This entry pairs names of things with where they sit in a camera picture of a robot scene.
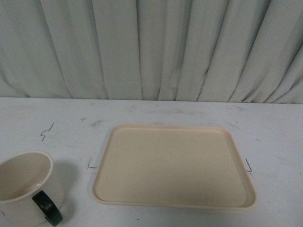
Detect beige rectangular plastic tray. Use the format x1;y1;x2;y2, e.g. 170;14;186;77
92;124;256;209

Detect grey-white pleated curtain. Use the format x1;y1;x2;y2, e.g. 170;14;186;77
0;0;303;104

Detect cream mug with black handle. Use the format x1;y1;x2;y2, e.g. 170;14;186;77
0;151;64;227

